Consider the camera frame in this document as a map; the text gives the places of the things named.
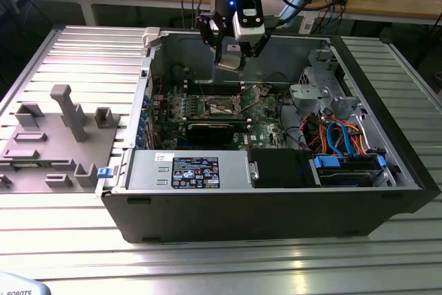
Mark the green motherboard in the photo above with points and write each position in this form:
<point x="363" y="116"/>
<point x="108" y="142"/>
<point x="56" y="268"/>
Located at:
<point x="262" y="125"/>

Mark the grey parts rack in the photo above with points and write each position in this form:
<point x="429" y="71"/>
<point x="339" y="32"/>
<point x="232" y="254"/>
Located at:
<point x="52" y="143"/>

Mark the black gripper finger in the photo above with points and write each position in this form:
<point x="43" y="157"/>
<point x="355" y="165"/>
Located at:
<point x="210" y="30"/>
<point x="259" y="44"/>

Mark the grey power supply unit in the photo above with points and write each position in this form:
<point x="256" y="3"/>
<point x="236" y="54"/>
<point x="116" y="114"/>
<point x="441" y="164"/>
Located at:
<point x="145" y="170"/>

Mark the white label card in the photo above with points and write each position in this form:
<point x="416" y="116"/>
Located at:
<point x="306" y="26"/>

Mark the black PC case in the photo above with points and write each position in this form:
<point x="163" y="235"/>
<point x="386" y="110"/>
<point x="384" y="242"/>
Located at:
<point x="241" y="215"/>

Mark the RAM slot white clips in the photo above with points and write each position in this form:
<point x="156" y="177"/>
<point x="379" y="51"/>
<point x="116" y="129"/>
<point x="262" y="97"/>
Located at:
<point x="207" y="82"/>
<point x="207" y="89"/>

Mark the grey metal drive cage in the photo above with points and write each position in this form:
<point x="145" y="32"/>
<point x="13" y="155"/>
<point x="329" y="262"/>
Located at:
<point x="304" y="93"/>

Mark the blue card retention clip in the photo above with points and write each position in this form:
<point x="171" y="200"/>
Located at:
<point x="141" y="129"/>
<point x="146" y="101"/>
<point x="143" y="116"/>
<point x="139" y="142"/>

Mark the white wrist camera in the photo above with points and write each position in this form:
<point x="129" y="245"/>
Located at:
<point x="248" y="30"/>

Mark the CPU socket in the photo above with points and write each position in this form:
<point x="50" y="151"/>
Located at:
<point x="217" y="108"/>

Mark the pale blue teach pendant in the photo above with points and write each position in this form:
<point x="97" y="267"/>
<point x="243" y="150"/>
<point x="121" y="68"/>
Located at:
<point x="20" y="284"/>

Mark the blue case latch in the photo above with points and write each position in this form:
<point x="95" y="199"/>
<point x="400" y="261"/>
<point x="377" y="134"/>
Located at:
<point x="104" y="172"/>

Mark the blue disk carrier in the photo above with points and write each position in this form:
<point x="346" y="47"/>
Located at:
<point x="326" y="163"/>

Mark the black graphics card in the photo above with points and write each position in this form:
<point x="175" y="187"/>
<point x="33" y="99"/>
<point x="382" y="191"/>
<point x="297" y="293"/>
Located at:
<point x="210" y="134"/>

